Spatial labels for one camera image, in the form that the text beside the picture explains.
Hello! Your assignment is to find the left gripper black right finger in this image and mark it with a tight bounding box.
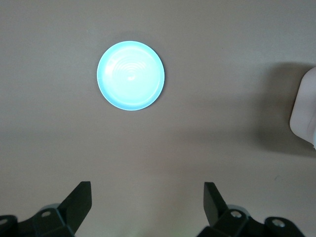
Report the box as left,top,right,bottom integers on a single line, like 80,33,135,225
198,182,306,237

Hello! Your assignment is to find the light blue round plate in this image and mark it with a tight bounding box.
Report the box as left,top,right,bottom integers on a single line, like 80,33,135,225
96,40,165,111

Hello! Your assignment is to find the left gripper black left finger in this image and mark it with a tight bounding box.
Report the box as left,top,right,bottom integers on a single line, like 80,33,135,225
0,181,93,237

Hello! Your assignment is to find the white lidded storage box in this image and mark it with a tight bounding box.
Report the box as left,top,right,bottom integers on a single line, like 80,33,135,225
289,64,316,151

